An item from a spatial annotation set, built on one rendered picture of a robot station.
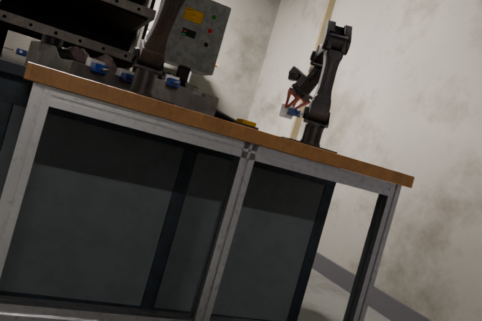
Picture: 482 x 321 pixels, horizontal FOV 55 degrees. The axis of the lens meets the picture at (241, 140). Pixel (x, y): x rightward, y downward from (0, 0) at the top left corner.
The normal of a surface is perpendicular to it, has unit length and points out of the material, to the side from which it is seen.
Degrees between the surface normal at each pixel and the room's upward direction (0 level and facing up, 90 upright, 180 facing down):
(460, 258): 90
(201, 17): 90
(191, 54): 90
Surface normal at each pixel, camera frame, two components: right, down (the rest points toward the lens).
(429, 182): -0.87, -0.25
